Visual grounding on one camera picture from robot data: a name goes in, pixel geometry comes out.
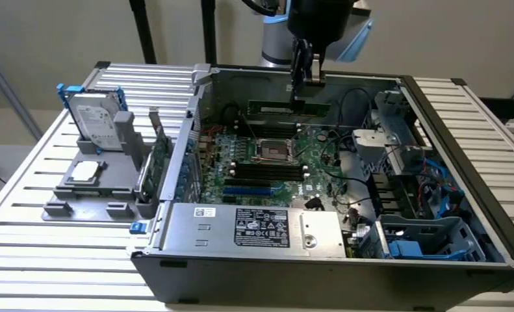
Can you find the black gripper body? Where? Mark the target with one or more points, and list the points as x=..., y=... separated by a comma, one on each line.
x=319, y=19

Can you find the green RAM stick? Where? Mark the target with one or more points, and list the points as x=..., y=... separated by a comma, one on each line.
x=270, y=109

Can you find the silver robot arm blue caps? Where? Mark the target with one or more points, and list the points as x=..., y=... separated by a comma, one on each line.
x=275, y=42

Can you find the black RAM slot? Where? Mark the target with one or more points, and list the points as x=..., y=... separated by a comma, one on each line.
x=267, y=164
x=267, y=178
x=264, y=123
x=264, y=131
x=264, y=127
x=267, y=169
x=267, y=173

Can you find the black expansion slot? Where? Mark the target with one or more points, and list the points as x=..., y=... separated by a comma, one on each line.
x=247, y=182

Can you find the long blue expansion slot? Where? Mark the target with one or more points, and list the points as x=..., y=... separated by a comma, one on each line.
x=246, y=189

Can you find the thin black stand pole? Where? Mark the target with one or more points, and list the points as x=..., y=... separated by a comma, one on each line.
x=211, y=32

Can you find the grey fan shroud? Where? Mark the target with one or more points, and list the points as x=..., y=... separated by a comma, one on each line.
x=367, y=146

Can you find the metal CPU socket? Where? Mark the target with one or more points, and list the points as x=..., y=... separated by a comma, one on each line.
x=274, y=149

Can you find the green motherboard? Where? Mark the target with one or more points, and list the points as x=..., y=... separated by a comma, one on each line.
x=239, y=146

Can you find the metal drive cage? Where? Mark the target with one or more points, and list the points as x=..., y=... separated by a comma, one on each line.
x=406, y=156

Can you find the thick black stand pole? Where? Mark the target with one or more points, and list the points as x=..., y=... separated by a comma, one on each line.
x=143, y=32

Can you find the blue disk caddy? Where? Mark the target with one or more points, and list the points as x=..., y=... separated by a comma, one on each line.
x=120, y=97

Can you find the green graphics card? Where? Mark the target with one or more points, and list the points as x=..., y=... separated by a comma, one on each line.
x=155, y=162

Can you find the silver hard disk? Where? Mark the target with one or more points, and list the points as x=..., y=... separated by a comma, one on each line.
x=96, y=123

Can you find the grey power supply unit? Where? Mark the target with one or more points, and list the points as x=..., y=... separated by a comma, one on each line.
x=195, y=237

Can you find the blue plastic bay connector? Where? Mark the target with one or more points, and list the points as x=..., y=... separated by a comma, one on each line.
x=406, y=250

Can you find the grey disk bay cage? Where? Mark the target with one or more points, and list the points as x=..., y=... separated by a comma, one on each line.
x=451, y=234

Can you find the silver CPU chip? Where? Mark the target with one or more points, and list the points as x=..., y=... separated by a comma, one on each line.
x=85, y=170

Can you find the grey parts rack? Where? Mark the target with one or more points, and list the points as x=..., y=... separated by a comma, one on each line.
x=108, y=195

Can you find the blue plastic latch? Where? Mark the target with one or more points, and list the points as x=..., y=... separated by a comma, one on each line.
x=137, y=227

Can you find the black open PC case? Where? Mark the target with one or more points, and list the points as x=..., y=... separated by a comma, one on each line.
x=239, y=279

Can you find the grey slanted pole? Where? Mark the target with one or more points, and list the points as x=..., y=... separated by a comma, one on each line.
x=9, y=91

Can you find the black flat bracket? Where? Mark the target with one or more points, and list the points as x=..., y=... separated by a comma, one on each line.
x=499, y=109

